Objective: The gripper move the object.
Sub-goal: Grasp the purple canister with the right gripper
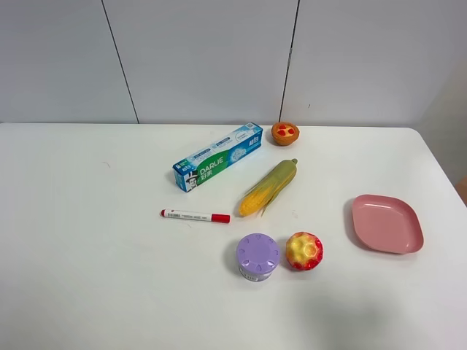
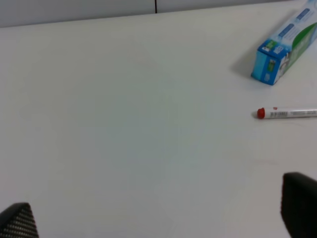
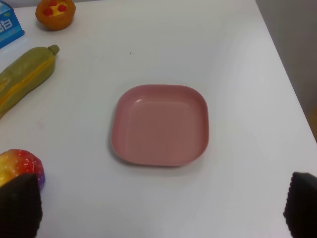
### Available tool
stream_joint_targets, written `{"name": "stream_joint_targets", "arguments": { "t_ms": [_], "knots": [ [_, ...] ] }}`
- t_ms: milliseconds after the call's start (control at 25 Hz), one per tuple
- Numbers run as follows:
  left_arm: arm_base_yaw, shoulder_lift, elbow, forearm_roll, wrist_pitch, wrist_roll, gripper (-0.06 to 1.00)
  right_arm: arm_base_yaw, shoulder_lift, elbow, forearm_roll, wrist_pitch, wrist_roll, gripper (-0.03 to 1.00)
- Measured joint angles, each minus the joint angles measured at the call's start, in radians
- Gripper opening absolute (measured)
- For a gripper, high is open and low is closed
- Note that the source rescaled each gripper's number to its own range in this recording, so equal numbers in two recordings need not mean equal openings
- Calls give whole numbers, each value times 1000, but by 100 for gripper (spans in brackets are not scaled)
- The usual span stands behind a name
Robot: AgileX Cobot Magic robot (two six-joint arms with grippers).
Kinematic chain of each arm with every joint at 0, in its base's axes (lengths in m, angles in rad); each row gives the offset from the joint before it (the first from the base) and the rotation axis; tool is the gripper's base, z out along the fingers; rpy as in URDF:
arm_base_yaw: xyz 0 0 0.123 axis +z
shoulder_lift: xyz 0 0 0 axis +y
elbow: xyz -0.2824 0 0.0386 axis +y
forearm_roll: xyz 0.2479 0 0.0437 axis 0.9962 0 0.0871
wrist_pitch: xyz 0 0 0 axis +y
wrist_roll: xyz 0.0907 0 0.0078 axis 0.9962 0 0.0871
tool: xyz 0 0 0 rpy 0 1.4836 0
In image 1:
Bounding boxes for toy corn cob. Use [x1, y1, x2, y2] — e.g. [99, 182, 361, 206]
[238, 158, 298, 217]

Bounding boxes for Darlie toothpaste box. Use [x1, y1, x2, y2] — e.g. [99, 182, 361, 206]
[172, 122, 263, 193]

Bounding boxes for red white marker pen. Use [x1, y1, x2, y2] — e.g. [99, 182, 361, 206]
[160, 209, 231, 224]

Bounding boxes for purple lidded jar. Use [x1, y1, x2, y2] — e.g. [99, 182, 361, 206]
[236, 233, 281, 282]

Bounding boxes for pink plastic plate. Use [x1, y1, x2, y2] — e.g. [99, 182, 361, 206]
[350, 194, 425, 254]

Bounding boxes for toy egg tart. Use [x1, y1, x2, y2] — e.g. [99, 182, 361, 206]
[271, 122, 300, 146]

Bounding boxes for red yellow toy apple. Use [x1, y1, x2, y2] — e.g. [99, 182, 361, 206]
[285, 231, 324, 271]

